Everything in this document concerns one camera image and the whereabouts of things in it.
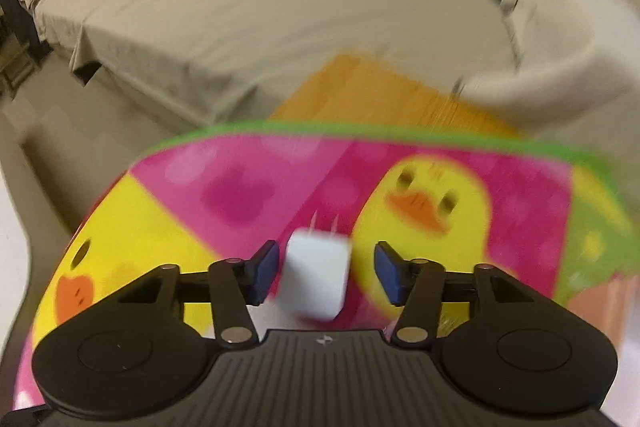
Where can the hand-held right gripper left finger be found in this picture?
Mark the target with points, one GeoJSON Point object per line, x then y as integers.
{"type": "Point", "coordinates": [265, 273]}

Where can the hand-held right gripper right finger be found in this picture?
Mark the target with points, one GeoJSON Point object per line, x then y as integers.
{"type": "Point", "coordinates": [387, 274]}

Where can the white charger plug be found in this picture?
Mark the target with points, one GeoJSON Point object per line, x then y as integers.
{"type": "Point", "coordinates": [315, 277]}

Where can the colourful cartoon printed mat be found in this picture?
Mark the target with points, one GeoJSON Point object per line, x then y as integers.
{"type": "Point", "coordinates": [250, 187]}

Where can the orange wooden board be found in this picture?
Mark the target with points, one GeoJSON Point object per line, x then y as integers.
{"type": "Point", "coordinates": [380, 92]}

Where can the beige covered sofa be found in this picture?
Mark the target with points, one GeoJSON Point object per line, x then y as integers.
{"type": "Point", "coordinates": [250, 32]}

